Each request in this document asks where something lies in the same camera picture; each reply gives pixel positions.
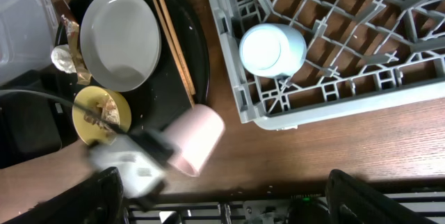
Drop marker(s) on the gold brown snack wrapper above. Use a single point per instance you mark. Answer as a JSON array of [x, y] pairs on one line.
[[72, 30]]

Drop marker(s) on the round black serving tray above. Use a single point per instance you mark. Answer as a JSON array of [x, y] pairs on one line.
[[162, 98]]

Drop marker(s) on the pink cup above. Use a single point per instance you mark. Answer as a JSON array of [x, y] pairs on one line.
[[194, 135]]

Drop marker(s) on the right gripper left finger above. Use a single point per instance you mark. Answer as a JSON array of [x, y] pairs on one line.
[[98, 199]]

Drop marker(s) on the blue cup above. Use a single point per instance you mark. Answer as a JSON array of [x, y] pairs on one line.
[[275, 51]]

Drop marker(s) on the wooden chopstick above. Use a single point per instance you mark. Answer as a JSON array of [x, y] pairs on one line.
[[175, 40], [173, 52]]

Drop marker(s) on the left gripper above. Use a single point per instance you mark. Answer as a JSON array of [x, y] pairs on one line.
[[141, 159]]

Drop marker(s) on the yellow bowl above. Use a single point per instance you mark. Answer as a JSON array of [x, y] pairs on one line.
[[88, 97]]

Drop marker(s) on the grey dishwasher rack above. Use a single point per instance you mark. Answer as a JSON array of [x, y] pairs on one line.
[[362, 55]]

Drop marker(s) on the white tissue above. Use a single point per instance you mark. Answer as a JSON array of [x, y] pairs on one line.
[[62, 59]]

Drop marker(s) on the grey plate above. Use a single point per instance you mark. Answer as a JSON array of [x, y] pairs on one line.
[[120, 43]]

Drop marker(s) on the food scraps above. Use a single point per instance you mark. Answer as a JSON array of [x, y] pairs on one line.
[[108, 110]]

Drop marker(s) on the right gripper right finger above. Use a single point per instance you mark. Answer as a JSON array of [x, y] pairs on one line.
[[352, 201]]

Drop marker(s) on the black rectangular tray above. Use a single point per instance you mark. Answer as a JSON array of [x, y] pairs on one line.
[[33, 126]]

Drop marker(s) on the clear plastic bin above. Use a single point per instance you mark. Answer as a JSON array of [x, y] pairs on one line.
[[28, 31]]

